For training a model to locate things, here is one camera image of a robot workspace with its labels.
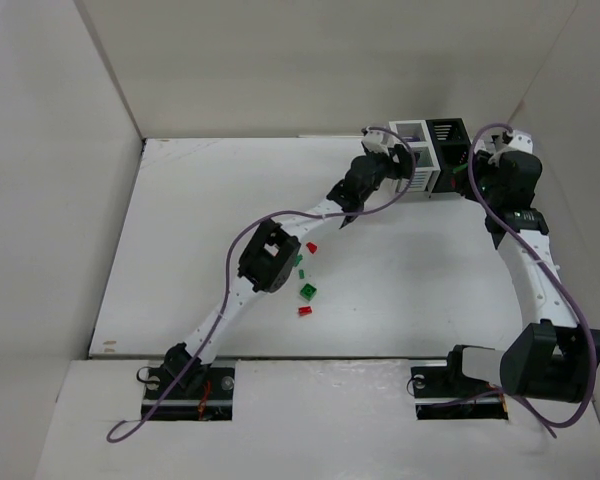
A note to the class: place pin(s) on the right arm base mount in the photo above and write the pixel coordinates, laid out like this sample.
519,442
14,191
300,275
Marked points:
440,394

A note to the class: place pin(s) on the white slotted container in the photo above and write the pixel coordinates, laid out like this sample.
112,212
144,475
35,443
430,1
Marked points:
417,135

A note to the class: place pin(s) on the black slotted container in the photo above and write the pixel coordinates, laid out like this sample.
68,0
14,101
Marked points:
451,144

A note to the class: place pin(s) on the green plate lego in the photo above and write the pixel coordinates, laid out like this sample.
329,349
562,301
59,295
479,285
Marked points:
460,168

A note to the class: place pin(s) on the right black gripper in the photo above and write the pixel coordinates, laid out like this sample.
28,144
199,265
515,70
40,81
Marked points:
480,182

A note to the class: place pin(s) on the green square lego lower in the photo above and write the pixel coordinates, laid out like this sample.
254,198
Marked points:
308,292

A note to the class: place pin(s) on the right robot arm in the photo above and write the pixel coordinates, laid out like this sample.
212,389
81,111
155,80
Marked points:
549,359

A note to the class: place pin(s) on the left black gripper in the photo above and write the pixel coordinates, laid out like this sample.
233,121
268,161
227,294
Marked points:
406,161

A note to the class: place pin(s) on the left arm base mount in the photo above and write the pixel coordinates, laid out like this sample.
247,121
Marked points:
211,400

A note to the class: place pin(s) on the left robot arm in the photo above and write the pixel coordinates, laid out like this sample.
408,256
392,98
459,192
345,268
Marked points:
261,259

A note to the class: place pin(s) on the red flat lego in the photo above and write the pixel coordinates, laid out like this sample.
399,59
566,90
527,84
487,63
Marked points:
305,310

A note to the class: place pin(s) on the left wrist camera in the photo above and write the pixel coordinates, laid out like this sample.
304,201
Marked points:
377,140

